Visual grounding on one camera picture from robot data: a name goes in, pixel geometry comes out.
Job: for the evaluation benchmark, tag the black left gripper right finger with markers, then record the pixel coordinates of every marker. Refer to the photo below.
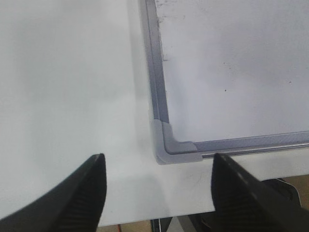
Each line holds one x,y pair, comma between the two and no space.
229,179

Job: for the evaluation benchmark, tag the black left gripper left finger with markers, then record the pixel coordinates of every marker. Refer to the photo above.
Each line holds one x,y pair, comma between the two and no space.
74,205

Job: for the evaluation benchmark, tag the white board with grey frame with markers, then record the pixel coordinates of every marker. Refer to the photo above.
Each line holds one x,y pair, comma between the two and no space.
226,76

